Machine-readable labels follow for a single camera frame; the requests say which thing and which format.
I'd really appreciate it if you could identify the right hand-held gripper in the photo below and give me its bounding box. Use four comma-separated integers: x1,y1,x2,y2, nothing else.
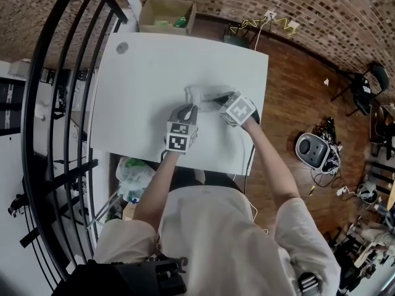
204,90,257,129

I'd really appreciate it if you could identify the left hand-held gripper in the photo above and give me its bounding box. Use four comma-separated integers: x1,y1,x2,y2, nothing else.
165,103,200,156

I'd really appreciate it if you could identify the person's left forearm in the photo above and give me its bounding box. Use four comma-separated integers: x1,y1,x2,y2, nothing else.
131,149,186,228

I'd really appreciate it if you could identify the person's right forearm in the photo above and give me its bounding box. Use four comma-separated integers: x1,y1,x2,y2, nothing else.
242,120,303,211

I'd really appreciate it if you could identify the dark green folding chair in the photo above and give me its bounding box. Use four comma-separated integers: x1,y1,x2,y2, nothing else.
331,62,390,117
222,22,251,47

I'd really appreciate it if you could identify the brown cardboard box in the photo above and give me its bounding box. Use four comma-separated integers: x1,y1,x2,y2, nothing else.
138,0,198,36

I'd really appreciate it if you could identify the white plastic bag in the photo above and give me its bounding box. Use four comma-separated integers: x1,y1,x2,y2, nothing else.
114,155,156,204

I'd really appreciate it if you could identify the white grey round appliance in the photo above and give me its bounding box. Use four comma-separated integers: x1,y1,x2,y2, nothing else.
295,131,330,170

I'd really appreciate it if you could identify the person's cream shirt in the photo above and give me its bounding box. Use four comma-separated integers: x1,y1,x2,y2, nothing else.
94,185,342,296

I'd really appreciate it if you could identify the black metal railing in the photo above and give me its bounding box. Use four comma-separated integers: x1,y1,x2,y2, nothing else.
20,0,129,289

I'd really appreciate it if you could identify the small white grey device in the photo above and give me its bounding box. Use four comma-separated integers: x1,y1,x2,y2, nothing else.
357,182,379,204

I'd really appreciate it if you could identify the black panel with white marks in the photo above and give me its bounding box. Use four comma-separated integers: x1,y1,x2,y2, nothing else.
0,77,26,137

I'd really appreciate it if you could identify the black body-worn device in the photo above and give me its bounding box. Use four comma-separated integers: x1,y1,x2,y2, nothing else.
52,256,189,296

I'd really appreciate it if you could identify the small black machine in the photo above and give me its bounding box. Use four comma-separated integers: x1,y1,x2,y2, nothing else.
7,192,28,218

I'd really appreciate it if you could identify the yellow cable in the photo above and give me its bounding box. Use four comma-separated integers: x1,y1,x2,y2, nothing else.
230,16,299,37

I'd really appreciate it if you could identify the tangle of black cables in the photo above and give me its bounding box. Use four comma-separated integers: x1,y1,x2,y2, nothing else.
310,117,344,186

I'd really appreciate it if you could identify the white vertical post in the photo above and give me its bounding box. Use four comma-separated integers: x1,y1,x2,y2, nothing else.
116,0,143,33

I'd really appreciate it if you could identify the black striped strap buckle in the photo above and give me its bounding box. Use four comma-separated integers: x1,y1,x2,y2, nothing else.
296,271,322,296

